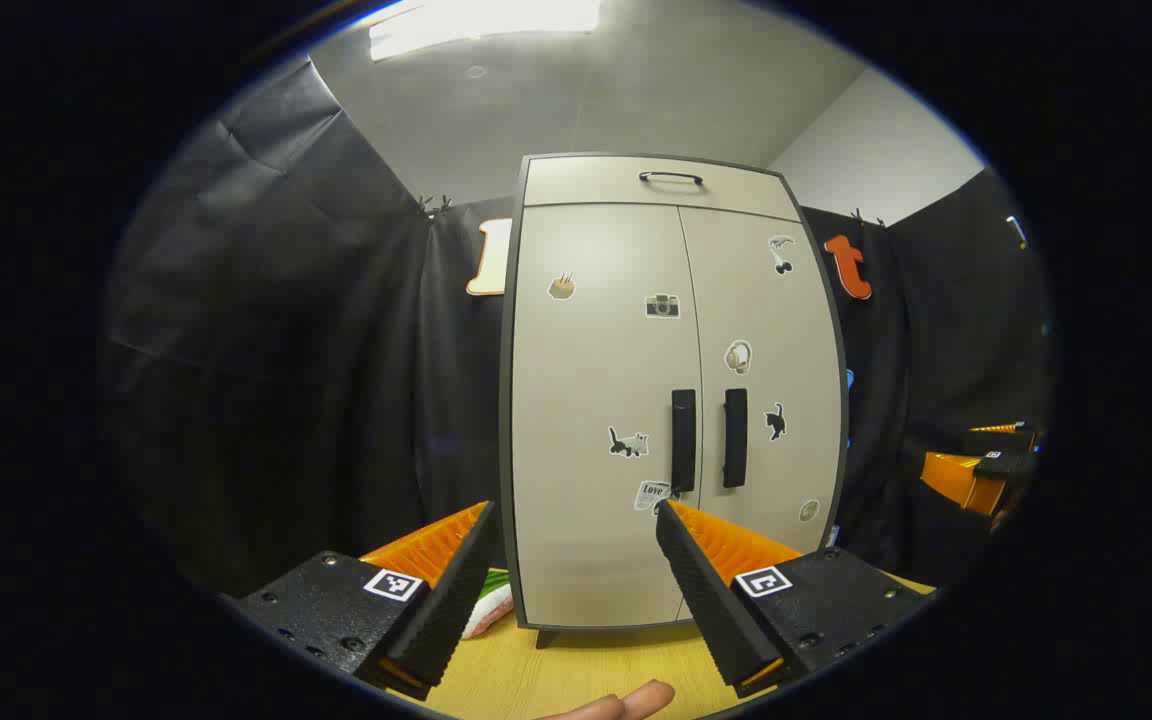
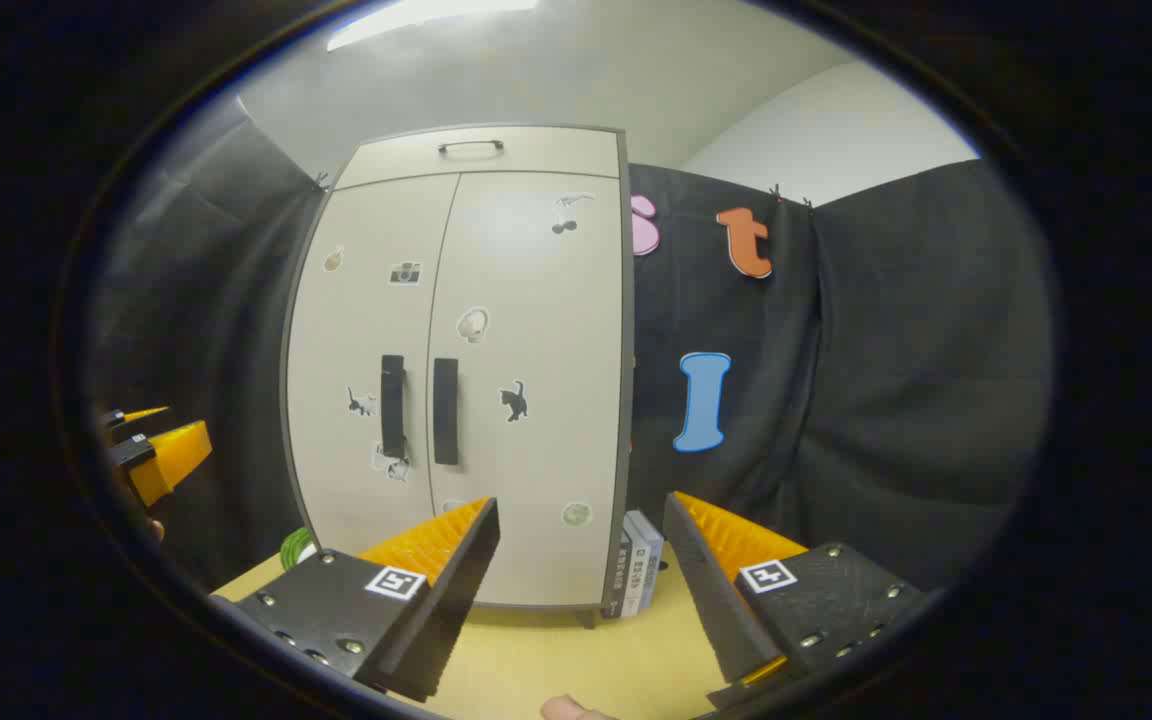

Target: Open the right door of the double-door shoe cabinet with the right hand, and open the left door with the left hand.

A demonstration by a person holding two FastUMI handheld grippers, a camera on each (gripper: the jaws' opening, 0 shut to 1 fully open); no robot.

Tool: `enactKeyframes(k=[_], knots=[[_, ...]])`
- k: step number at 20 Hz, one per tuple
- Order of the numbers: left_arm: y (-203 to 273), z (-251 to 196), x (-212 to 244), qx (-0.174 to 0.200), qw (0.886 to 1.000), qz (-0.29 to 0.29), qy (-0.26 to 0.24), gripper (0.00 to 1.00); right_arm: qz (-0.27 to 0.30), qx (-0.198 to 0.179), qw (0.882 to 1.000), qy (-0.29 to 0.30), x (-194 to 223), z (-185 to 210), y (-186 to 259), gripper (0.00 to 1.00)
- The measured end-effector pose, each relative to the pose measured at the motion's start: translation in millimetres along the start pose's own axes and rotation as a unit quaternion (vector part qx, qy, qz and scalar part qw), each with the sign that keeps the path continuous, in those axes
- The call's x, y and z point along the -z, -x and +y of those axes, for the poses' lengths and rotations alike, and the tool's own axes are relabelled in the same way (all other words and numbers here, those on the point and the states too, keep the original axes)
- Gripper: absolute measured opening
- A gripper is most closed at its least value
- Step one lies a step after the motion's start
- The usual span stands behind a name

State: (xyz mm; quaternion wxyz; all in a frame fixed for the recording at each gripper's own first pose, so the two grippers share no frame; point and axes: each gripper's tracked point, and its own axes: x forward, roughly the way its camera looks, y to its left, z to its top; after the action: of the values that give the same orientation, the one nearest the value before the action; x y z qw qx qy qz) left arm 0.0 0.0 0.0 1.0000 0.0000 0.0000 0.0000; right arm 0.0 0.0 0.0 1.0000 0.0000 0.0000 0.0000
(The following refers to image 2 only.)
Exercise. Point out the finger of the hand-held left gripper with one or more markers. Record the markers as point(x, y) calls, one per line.
point(176, 455)
point(141, 414)

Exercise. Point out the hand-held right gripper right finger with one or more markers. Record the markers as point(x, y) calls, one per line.
point(711, 590)

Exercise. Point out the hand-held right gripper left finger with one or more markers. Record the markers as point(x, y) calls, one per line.
point(456, 590)

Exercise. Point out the white shoe cabinet door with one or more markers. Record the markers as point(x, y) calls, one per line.
point(341, 330)
point(536, 300)

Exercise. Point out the white double-door shoe cabinet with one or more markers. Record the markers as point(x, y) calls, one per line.
point(626, 400)

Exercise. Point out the dark slim book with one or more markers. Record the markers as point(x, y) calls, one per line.
point(616, 590)

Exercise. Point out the green and white ball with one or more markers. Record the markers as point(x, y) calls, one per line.
point(294, 548)

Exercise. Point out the black backdrop cloth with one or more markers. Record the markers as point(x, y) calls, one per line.
point(886, 400)

